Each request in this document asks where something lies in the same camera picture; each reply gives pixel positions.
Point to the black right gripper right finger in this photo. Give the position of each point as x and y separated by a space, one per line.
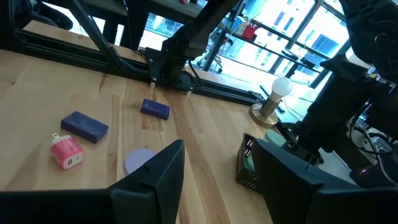
311 199

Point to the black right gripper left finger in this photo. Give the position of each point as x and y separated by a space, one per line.
93 205

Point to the red usb wall charger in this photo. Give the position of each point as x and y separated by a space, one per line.
66 152

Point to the hourglass with pale purple caps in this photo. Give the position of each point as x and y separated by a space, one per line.
136 158

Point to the dark blue rectangular box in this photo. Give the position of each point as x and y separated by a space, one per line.
155 109
84 127

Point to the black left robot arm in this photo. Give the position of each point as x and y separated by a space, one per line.
174 62

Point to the black slotted plastic basket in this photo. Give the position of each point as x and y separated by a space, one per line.
248 183

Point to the light bulb on brass base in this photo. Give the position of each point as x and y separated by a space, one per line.
269 107

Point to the red desk container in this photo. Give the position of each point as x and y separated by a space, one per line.
249 31

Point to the black aluminium table frame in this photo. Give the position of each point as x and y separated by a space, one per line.
62 53

